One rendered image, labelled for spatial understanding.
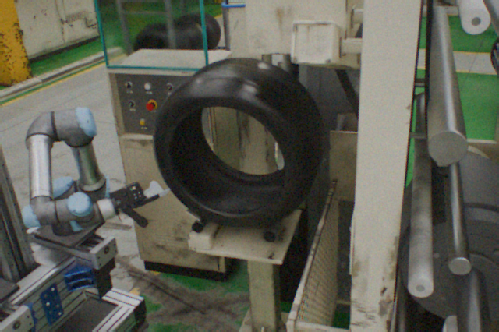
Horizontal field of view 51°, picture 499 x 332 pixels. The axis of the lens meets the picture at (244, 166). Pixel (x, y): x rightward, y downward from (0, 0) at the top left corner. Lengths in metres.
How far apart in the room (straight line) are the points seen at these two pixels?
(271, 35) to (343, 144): 0.78
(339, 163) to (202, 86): 0.63
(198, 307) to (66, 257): 0.87
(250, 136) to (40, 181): 0.82
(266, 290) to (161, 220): 0.79
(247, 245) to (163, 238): 1.12
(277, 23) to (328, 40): 0.17
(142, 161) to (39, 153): 0.99
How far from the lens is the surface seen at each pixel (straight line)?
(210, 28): 6.26
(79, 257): 2.46
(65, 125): 2.03
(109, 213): 1.89
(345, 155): 2.01
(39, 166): 1.93
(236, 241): 2.05
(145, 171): 2.88
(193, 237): 2.01
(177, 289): 3.13
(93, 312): 2.79
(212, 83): 1.71
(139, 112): 2.80
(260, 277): 2.52
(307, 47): 1.20
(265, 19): 1.32
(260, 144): 2.14
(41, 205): 1.83
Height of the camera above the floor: 1.99
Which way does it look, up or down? 27 degrees down
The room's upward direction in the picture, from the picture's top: 4 degrees counter-clockwise
